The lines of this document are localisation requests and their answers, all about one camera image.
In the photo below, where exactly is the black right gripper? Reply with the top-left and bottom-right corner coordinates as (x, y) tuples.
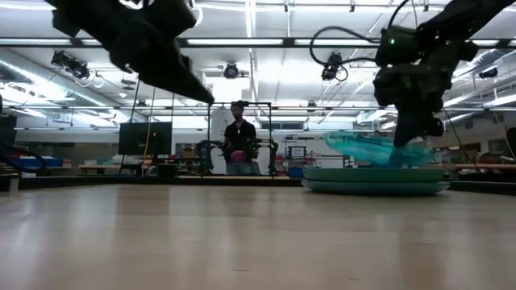
(372, 25), (479, 148)

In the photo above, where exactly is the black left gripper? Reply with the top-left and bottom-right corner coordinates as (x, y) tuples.
(45, 0), (215, 106)

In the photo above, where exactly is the small translucent blue plate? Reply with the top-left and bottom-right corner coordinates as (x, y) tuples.
(322, 130), (437, 169)

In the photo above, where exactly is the large light blue-grey plate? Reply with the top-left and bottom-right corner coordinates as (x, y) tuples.
(301, 179), (452, 198)

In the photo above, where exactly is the large dark green plate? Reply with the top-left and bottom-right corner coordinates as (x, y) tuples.
(302, 167), (446, 184)

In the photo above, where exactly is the wooden workbench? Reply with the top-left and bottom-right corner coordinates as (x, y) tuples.
(441, 162), (516, 171)

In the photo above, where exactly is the black monitor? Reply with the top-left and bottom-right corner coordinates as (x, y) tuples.
(118, 121), (173, 157)

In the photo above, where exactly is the person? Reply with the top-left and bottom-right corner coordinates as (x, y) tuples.
(223, 100), (260, 176)

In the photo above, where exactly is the blue storage box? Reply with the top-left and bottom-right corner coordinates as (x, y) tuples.
(17, 156), (64, 168)

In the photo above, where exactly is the yellow hanging cable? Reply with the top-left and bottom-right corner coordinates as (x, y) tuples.
(140, 85), (156, 177)

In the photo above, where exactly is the black overhead frame bar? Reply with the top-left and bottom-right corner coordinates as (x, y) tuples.
(0, 36), (516, 50)

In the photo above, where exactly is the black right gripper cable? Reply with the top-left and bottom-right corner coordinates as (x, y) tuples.
(309, 25), (382, 68)

